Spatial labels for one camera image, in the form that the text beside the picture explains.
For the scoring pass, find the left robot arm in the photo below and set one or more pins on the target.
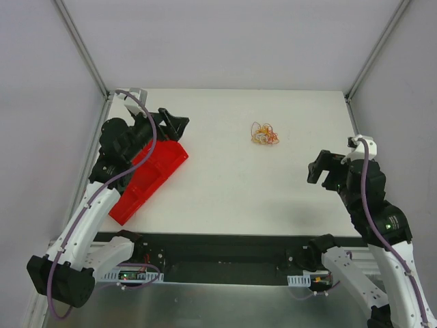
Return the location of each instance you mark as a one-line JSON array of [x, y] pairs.
[[67, 272]]

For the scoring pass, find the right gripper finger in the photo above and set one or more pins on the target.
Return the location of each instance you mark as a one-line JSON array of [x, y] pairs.
[[314, 172], [326, 161]]

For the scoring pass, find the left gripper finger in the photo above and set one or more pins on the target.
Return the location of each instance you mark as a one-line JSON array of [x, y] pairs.
[[180, 123], [167, 133]]

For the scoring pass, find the left white cable duct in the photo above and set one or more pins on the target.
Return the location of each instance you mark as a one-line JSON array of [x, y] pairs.
[[129, 275]]

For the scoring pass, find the right aluminium frame post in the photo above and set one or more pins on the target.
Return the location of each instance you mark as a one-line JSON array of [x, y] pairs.
[[389, 28]]

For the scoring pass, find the white cable duct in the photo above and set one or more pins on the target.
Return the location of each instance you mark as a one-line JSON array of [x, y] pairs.
[[129, 275], [298, 281]]

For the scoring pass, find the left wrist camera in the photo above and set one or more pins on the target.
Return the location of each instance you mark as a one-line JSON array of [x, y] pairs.
[[135, 106]]

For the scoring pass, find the right white cable duct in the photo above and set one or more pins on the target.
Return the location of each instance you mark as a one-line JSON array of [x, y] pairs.
[[298, 281]]

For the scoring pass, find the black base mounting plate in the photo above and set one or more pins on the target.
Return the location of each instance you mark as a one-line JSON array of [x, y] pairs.
[[220, 259]]

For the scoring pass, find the left aluminium frame post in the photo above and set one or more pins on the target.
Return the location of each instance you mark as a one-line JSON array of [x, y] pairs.
[[81, 47]]

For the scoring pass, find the red plastic divided tray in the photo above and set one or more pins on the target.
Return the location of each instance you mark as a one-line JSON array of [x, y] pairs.
[[166, 158]]

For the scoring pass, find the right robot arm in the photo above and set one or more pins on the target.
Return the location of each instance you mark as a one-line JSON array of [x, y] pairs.
[[385, 230]]

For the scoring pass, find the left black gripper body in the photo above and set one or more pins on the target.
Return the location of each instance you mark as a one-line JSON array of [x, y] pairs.
[[163, 124]]

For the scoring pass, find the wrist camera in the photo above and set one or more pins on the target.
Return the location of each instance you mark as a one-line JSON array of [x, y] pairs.
[[135, 106], [358, 148]]

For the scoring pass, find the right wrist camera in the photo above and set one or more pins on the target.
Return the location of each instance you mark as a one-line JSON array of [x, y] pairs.
[[358, 148]]

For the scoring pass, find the aluminium frame post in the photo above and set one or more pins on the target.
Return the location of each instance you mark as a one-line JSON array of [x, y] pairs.
[[81, 47], [389, 28]]

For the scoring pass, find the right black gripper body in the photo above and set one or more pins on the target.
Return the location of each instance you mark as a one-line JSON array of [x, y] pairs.
[[332, 171]]

